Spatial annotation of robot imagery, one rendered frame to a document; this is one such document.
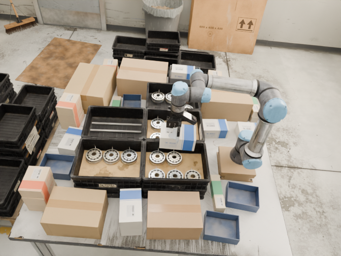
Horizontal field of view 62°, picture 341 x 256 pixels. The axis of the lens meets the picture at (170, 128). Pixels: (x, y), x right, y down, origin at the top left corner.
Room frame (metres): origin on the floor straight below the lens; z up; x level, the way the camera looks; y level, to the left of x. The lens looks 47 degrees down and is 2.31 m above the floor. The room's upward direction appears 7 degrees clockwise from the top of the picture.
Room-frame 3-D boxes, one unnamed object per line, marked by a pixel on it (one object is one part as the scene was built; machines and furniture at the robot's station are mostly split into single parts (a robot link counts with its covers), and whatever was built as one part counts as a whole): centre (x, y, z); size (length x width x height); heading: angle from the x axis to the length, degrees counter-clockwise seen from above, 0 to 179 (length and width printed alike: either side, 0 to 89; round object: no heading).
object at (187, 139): (1.09, -0.05, 1.10); 0.20 x 0.12 x 0.09; 92
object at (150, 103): (1.65, 0.01, 0.87); 0.40 x 0.30 x 0.11; 96
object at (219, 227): (0.74, -0.36, 0.74); 0.20 x 0.15 x 0.07; 87
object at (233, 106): (1.82, -0.41, 0.80); 0.40 x 0.30 x 0.20; 94
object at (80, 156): (1.01, 0.34, 0.87); 0.40 x 0.30 x 0.11; 96
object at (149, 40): (3.08, 0.21, 0.37); 0.42 x 0.34 x 0.46; 92
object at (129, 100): (1.69, 0.34, 0.74); 0.20 x 0.15 x 0.07; 8
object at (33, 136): (1.48, 1.15, 0.41); 0.31 x 0.02 x 0.16; 2
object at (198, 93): (1.11, -0.12, 1.41); 0.11 x 0.11 x 0.08; 6
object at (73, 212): (0.71, 0.47, 0.78); 0.30 x 0.22 x 0.16; 92
